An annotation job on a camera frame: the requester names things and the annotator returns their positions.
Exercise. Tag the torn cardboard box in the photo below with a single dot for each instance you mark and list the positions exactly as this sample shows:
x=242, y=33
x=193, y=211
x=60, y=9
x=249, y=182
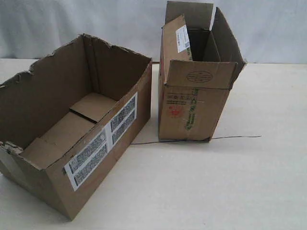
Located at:
x=66, y=121

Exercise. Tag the thin dark line marker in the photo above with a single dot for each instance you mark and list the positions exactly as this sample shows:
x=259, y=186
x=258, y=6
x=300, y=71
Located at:
x=202, y=141

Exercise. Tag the tall cardboard box with flaps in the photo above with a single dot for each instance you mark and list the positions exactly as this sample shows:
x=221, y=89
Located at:
x=200, y=61

